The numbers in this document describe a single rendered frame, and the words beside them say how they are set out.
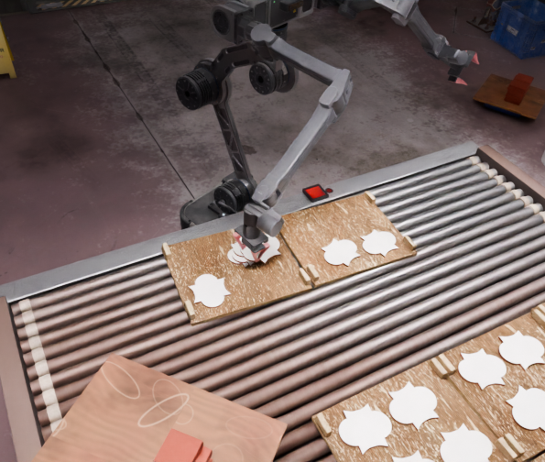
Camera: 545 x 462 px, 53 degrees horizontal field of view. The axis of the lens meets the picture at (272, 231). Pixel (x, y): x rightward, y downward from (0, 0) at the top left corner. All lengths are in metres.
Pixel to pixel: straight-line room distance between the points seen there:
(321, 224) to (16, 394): 1.13
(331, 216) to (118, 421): 1.07
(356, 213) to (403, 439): 0.89
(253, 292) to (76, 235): 1.82
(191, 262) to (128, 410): 0.61
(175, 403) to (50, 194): 2.49
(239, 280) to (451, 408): 0.74
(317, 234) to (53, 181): 2.25
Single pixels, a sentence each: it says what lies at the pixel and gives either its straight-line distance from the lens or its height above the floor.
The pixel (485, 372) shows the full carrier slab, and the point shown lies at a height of 0.95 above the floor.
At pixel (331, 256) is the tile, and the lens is 1.91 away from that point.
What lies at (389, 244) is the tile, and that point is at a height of 0.94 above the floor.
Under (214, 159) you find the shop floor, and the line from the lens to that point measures 3.89.
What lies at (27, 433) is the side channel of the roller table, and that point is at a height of 0.95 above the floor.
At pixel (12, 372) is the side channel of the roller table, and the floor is 0.95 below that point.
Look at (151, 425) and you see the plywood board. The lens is 1.43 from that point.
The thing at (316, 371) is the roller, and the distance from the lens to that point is 1.65.
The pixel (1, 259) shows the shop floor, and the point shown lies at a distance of 3.41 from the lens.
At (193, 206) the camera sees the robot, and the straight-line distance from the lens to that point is 3.14.
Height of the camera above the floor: 2.30
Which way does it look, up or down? 44 degrees down
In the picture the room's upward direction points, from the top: 4 degrees clockwise
